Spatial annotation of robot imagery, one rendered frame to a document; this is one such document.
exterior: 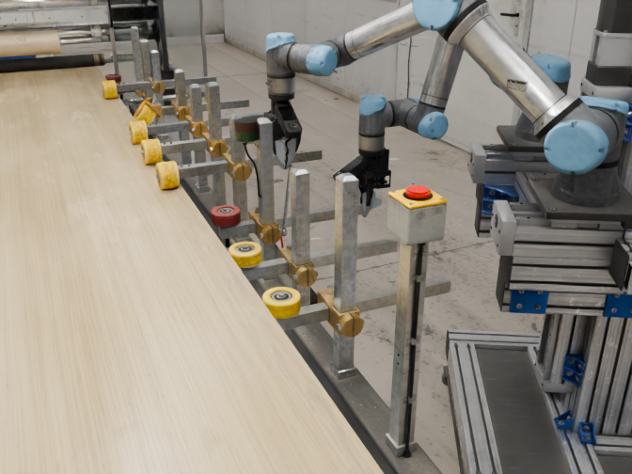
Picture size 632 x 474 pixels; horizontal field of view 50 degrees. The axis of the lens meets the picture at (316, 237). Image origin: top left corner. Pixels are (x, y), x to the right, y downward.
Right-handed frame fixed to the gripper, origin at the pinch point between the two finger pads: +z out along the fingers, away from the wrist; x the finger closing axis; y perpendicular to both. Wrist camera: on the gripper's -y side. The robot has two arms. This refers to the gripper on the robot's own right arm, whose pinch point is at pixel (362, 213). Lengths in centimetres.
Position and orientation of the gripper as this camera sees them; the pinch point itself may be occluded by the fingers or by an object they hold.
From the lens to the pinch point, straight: 203.6
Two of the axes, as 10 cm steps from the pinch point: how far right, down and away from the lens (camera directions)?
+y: 9.2, -1.6, 3.6
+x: -3.9, -3.9, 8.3
